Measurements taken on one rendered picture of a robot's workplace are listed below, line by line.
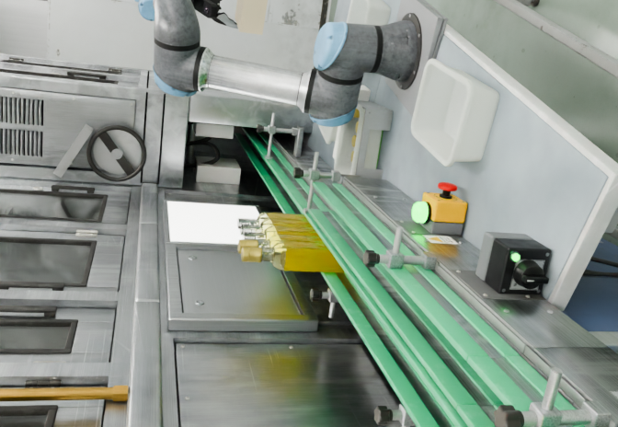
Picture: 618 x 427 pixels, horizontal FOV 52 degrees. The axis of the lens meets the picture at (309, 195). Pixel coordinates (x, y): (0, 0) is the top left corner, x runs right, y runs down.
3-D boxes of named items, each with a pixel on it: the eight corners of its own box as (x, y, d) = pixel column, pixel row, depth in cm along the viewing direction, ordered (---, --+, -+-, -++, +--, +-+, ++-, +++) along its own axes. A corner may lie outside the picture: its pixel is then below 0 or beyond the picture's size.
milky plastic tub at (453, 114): (463, 60, 137) (427, 55, 135) (514, 88, 117) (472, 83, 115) (443, 135, 144) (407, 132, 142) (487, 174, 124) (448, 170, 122)
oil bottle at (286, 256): (352, 265, 156) (267, 261, 150) (356, 244, 154) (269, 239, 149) (359, 274, 150) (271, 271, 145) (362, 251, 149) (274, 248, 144)
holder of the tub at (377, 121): (359, 190, 194) (334, 189, 192) (372, 101, 187) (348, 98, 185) (377, 207, 178) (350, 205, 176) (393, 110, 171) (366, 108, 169)
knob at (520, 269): (534, 285, 102) (546, 294, 99) (509, 284, 101) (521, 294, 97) (541, 259, 101) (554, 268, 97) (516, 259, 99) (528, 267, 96)
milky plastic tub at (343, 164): (360, 174, 193) (332, 171, 190) (371, 100, 187) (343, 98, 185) (378, 190, 176) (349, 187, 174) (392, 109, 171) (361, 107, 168)
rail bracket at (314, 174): (331, 213, 174) (287, 210, 170) (340, 153, 169) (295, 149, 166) (335, 215, 171) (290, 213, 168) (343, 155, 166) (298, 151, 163)
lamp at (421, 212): (420, 219, 133) (406, 218, 132) (424, 199, 131) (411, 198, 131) (429, 226, 128) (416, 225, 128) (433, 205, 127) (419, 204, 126)
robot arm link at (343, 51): (381, 36, 149) (326, 31, 146) (369, 86, 157) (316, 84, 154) (369, 16, 159) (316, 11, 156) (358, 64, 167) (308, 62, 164)
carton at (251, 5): (261, -16, 211) (239, -19, 209) (268, -3, 198) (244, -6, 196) (256, 20, 217) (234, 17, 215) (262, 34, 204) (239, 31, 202)
